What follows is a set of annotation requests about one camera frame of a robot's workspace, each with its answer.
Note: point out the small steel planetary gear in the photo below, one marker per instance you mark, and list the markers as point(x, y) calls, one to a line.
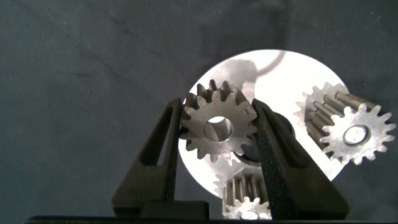
point(337, 137)
point(234, 209)
point(196, 130)

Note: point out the round white carrier plate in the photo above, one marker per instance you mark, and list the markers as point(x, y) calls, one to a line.
point(280, 87)

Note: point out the dark mat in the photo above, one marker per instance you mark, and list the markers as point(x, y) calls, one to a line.
point(62, 62)

